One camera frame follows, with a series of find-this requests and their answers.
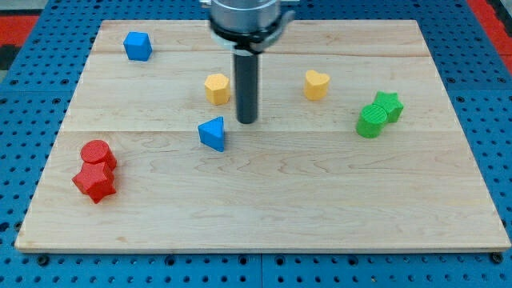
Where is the yellow hexagon block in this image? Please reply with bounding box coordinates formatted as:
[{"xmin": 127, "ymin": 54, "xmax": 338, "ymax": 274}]
[{"xmin": 204, "ymin": 74, "xmax": 230, "ymax": 106}]

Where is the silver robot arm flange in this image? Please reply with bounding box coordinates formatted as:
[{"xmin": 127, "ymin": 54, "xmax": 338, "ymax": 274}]
[{"xmin": 201, "ymin": 0, "xmax": 295, "ymax": 56}]

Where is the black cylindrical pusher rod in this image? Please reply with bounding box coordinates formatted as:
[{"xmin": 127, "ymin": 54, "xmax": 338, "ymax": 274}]
[{"xmin": 233, "ymin": 54, "xmax": 259, "ymax": 124}]

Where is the light wooden board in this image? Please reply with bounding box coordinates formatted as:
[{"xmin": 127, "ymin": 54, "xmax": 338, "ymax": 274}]
[{"xmin": 15, "ymin": 20, "xmax": 510, "ymax": 254}]

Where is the yellow heart block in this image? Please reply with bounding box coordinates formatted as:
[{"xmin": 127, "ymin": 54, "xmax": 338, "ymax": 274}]
[{"xmin": 303, "ymin": 70, "xmax": 330, "ymax": 101}]

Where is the green cylinder block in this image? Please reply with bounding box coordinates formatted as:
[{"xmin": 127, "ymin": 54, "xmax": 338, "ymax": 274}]
[{"xmin": 356, "ymin": 104, "xmax": 387, "ymax": 138}]

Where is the green star block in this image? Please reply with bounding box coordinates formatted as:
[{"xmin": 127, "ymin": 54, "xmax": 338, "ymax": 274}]
[{"xmin": 374, "ymin": 91, "xmax": 404, "ymax": 122}]

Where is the red star block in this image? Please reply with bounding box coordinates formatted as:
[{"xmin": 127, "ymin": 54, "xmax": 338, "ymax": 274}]
[{"xmin": 72, "ymin": 162, "xmax": 117, "ymax": 204}]

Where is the red cylinder block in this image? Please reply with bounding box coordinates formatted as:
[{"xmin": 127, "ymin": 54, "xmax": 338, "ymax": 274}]
[{"xmin": 80, "ymin": 139, "xmax": 117, "ymax": 170}]

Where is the blue cube block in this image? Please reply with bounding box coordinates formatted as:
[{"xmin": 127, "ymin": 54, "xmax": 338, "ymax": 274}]
[{"xmin": 123, "ymin": 31, "xmax": 153, "ymax": 62}]

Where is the blue triangle block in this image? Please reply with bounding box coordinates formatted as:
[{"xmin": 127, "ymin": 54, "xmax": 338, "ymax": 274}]
[{"xmin": 198, "ymin": 116, "xmax": 225, "ymax": 152}]

